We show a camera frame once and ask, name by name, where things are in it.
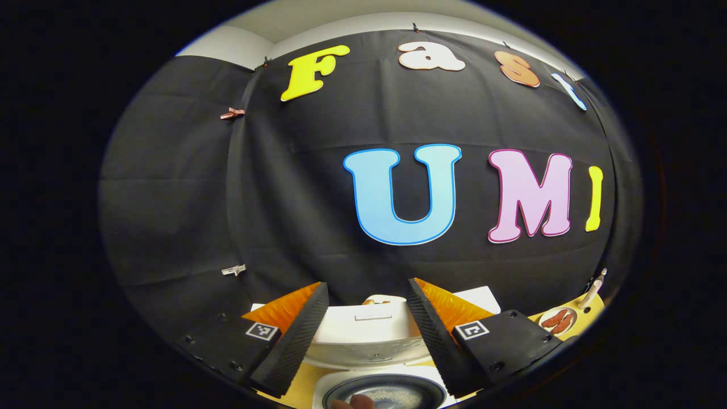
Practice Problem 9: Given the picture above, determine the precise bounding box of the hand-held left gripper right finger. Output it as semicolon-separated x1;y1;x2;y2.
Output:
407;277;580;398

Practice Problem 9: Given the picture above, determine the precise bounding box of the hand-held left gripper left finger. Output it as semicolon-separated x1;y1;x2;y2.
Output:
173;281;330;398

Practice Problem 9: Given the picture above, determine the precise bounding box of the scoop of white rice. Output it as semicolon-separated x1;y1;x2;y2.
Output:
349;388;424;409

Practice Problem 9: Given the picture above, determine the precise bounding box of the white rice cooker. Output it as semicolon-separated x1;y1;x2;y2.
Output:
250;286;502;409

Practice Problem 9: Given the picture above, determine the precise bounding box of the white round plate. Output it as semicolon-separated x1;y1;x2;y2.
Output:
538;307;579;336

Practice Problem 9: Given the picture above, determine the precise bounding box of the black backdrop cloth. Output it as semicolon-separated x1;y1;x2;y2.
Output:
99;28;642;347

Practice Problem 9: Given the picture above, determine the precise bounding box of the clear bottle pink label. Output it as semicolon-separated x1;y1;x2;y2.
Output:
578;269;608;310

